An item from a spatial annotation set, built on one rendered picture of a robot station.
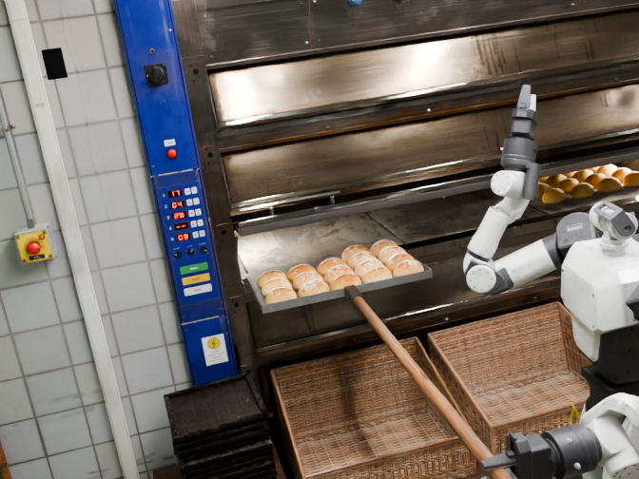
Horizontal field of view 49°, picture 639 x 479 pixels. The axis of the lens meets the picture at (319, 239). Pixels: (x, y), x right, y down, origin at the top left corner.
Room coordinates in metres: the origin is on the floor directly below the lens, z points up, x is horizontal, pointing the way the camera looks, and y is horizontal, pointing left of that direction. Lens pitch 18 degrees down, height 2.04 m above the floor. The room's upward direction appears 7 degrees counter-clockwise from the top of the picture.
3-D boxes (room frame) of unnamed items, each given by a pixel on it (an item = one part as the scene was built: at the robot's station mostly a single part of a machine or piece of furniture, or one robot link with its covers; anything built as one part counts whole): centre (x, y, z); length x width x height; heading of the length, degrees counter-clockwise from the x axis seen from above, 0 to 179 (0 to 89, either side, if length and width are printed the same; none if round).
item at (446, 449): (2.04, -0.08, 0.72); 0.56 x 0.49 x 0.28; 101
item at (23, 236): (2.07, 0.85, 1.46); 0.10 x 0.07 x 0.10; 102
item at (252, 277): (2.20, -0.03, 1.19); 0.55 x 0.36 x 0.03; 102
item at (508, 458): (1.09, -0.27, 1.22); 0.06 x 0.03 x 0.02; 101
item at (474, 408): (2.17, -0.67, 0.72); 0.56 x 0.49 x 0.28; 103
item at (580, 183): (2.99, -1.07, 1.21); 0.61 x 0.48 x 0.06; 12
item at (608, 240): (1.55, -0.68, 1.47); 0.10 x 0.07 x 0.09; 3
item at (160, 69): (2.15, 0.41, 1.92); 0.06 x 0.04 x 0.11; 102
